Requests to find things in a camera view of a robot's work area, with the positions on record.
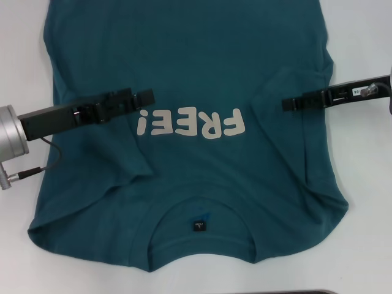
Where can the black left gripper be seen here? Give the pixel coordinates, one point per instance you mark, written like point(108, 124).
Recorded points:
point(46, 122)

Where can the teal blue printed T-shirt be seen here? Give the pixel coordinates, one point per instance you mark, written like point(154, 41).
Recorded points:
point(199, 55)

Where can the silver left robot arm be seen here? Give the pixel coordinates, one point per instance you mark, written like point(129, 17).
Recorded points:
point(12, 131)

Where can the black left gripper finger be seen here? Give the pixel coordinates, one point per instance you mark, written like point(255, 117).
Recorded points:
point(145, 98)

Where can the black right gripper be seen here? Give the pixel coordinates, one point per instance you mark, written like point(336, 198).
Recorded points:
point(340, 96)

